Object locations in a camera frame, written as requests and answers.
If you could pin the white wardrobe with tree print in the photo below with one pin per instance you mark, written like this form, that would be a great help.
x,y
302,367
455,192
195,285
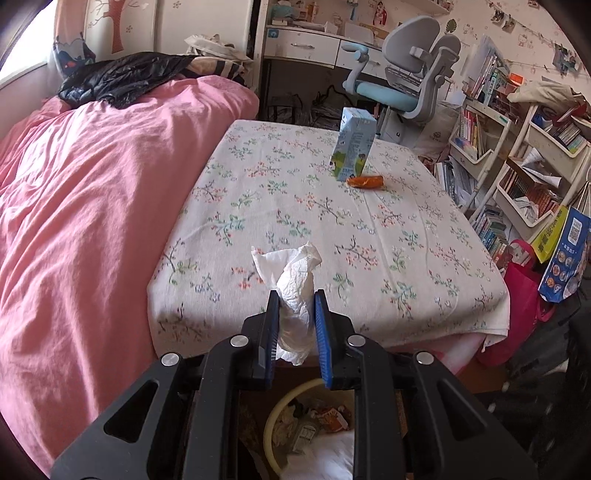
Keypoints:
x,y
161,23

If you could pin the white desk with drawers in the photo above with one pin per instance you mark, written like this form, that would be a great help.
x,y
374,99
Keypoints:
x,y
304,44

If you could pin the dark cloth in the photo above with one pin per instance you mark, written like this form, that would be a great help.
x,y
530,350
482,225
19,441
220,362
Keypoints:
x,y
545,378

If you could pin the red and white wrapper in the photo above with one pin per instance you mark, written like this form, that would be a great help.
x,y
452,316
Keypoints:
x,y
333,417

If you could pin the crumpled paper scrap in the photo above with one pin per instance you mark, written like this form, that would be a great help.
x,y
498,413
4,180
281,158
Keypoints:
x,y
284,417

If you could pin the orange snack wrapper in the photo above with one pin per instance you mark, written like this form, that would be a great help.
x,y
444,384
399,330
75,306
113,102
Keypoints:
x,y
364,182

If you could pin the yellow paper bag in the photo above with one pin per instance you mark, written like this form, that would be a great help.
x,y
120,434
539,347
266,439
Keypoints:
x,y
547,235

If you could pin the pink bag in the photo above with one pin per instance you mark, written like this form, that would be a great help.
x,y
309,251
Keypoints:
x,y
517,300

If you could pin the floral white cloth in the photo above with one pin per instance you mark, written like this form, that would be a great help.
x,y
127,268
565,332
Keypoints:
x,y
277,207

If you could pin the blue drink carton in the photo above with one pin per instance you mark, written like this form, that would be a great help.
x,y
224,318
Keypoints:
x,y
353,143

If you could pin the beige cloth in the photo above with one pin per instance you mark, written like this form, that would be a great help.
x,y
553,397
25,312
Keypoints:
x,y
545,92

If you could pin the stack of books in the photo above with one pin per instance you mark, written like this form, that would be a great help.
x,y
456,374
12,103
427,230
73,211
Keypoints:
x,y
491,230

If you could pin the cream plastic bin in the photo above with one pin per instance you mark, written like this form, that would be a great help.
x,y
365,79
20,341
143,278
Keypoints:
x,y
266,438

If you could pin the printed small wrapper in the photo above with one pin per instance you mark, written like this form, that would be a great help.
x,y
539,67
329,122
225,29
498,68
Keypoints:
x,y
303,437

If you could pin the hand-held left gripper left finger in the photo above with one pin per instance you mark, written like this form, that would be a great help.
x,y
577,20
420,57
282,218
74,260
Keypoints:
x,y
272,337

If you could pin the white book cart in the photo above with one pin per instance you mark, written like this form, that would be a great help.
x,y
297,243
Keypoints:
x,y
535,175
480,129

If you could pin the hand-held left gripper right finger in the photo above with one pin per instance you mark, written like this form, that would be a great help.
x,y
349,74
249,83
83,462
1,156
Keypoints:
x,y
324,344

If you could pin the grey window ledge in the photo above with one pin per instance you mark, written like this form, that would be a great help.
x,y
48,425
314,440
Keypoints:
x,y
27,81

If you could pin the white plastic bag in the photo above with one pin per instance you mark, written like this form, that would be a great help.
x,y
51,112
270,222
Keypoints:
x,y
328,454

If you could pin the pink curtain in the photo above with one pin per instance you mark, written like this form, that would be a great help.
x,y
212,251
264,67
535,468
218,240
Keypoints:
x,y
67,18

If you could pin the striped pillow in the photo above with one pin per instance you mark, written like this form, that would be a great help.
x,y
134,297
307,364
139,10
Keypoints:
x,y
221,69

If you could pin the black puffer jacket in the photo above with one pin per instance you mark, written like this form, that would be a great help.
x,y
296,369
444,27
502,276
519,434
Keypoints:
x,y
124,78

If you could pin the grey and blue office chair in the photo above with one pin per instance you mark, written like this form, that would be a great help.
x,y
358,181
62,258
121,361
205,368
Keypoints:
x,y
406,69

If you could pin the blue patterned curtain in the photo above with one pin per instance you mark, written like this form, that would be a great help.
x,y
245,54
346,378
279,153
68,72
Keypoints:
x,y
74,55

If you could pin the blue paper bag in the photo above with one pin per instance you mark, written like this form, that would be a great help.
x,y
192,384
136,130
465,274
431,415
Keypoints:
x,y
565,258

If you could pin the white tissue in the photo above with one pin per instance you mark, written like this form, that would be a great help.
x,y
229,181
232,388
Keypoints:
x,y
295,286

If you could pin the window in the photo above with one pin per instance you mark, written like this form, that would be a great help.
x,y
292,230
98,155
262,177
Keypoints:
x,y
23,41

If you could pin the pink duvet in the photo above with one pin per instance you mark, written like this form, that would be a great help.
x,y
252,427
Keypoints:
x,y
92,230

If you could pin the white tote bag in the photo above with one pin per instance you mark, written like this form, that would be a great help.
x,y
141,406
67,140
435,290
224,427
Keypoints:
x,y
212,46

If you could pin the white shopping bag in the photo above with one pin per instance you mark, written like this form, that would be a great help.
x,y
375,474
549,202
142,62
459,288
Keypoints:
x,y
436,134

